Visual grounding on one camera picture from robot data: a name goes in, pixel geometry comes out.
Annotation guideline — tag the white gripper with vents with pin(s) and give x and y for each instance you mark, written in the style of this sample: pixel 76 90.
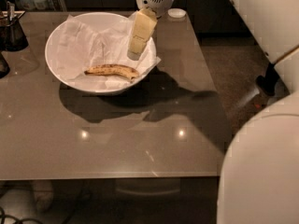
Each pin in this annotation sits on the white gripper with vents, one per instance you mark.
pixel 144 24

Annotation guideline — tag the spotted yellow banana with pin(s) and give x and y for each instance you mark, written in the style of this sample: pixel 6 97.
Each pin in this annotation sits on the spotted yellow banana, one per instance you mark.
pixel 113 70

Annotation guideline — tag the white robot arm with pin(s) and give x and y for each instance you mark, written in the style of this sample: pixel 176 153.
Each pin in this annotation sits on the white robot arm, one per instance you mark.
pixel 259 182

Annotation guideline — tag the large white bowl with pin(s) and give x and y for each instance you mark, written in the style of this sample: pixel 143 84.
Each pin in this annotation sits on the large white bowl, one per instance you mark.
pixel 62 38

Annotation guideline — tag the small white round lid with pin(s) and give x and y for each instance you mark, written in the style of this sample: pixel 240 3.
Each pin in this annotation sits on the small white round lid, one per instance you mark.
pixel 176 13

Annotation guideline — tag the crumpled white paper liner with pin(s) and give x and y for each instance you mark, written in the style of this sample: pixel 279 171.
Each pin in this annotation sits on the crumpled white paper liner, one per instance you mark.
pixel 93 44

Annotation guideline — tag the dark glass container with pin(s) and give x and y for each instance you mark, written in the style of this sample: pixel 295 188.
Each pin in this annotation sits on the dark glass container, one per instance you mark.
pixel 12 36

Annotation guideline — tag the dark round object left edge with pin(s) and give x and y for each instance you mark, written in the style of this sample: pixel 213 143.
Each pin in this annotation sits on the dark round object left edge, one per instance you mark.
pixel 4 68

